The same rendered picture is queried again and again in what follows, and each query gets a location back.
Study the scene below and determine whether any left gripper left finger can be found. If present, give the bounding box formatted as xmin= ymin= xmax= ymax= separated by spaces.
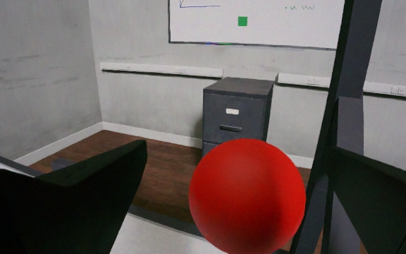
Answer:
xmin=0 ymin=140 xmax=147 ymax=254

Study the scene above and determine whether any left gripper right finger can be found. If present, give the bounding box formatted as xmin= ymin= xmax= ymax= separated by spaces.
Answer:
xmin=323 ymin=146 xmax=406 ymax=254

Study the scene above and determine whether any dark grey rectangular block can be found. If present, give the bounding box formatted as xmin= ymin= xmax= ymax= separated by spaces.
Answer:
xmin=51 ymin=158 xmax=77 ymax=171

